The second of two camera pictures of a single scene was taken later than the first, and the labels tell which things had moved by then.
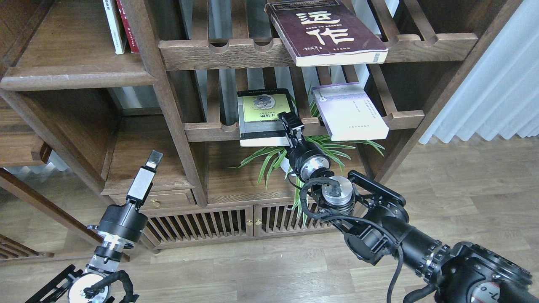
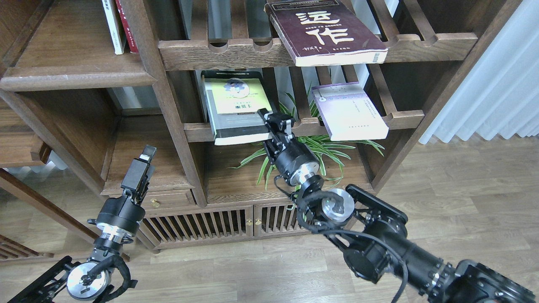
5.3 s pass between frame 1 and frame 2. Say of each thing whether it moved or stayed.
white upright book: stayed
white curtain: stayed
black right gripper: moved
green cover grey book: moved
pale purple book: stayed
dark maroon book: stayed
